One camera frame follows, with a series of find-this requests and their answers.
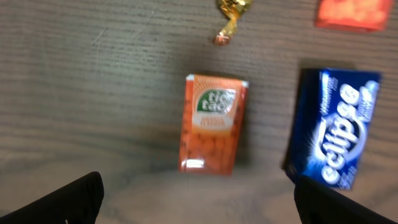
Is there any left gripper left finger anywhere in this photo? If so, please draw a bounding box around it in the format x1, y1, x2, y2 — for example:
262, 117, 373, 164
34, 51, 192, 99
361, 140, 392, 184
0, 171, 105, 224

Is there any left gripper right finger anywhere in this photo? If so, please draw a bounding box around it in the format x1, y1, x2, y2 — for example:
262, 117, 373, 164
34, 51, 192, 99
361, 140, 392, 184
294, 175, 398, 224

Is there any blue candy pack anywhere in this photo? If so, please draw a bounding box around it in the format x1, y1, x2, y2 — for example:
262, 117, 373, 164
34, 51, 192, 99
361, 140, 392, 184
282, 67, 383, 191

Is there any orange candy box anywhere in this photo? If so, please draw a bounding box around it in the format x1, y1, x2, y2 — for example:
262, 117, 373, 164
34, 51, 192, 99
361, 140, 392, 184
314, 0, 395, 33
178, 73, 250, 176

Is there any gold candy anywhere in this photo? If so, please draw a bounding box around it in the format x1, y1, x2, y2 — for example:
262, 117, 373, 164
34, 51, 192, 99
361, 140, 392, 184
212, 0, 254, 47

